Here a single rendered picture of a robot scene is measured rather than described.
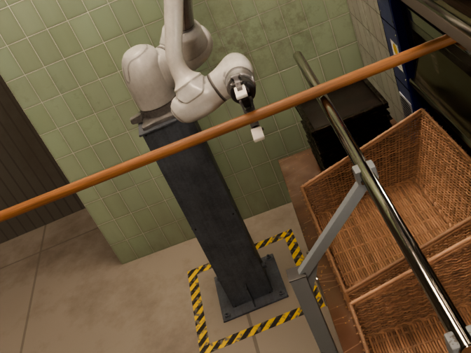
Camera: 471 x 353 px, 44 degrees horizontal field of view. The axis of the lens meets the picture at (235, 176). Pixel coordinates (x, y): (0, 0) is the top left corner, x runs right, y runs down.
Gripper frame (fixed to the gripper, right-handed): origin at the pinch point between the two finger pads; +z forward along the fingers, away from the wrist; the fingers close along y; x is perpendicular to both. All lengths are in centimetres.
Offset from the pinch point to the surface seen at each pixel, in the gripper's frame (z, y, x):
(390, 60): 1.3, -1.2, -38.7
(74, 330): -84, 119, 129
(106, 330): -76, 119, 110
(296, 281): 38.7, 24.6, 2.9
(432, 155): -17, 45, -49
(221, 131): 1.7, -0.1, 8.6
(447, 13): 39, -24, -42
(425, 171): -22, 54, -47
